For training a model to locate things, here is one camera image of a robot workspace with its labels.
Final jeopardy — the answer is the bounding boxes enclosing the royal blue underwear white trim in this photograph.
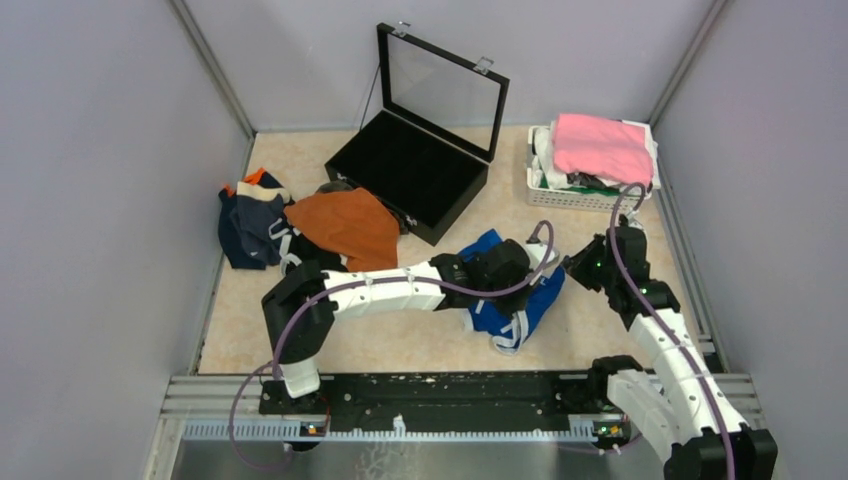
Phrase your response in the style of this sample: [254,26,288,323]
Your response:
[459,229,565,355]

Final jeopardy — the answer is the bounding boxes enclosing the black display case glass lid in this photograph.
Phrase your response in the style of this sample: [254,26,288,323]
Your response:
[325,23,510,245]

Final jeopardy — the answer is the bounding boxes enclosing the orange underwear cream waistband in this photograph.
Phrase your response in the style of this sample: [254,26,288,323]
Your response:
[284,188,400,272]

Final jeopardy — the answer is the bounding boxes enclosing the olive grey underwear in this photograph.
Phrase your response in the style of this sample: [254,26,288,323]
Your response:
[316,180,354,194]

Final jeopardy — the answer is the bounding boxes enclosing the black underwear white trim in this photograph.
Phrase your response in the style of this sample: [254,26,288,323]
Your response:
[268,218,348,277]

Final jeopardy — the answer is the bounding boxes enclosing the dark blue underwear cream waistband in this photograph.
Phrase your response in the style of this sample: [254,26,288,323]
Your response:
[231,182,292,266]

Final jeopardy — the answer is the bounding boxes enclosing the navy underwear orange waistband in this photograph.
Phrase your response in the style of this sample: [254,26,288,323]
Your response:
[217,185,268,270]

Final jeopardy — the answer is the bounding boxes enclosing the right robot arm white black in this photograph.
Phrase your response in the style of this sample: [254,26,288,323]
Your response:
[563,226,778,479]

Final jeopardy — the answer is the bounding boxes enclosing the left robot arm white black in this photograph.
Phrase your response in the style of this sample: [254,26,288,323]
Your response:
[261,238,559,414]

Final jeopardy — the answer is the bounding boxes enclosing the white plastic basket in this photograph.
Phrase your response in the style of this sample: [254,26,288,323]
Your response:
[526,126,661,211]

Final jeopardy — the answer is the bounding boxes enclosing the white cloths in basket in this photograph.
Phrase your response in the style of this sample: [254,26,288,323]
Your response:
[531,120,661,195]

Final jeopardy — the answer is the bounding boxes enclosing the pink folded cloth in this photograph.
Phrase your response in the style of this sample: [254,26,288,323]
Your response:
[551,113,655,186]

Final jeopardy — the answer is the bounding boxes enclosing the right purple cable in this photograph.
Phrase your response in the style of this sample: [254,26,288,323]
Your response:
[609,182,737,480]

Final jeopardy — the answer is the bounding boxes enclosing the purple cable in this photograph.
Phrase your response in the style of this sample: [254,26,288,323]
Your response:
[609,182,737,480]
[228,220,556,473]

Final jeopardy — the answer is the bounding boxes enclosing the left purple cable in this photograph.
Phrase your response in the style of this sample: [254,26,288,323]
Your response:
[228,220,556,473]

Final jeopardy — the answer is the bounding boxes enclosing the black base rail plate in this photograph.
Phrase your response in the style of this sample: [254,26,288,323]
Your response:
[258,371,633,439]

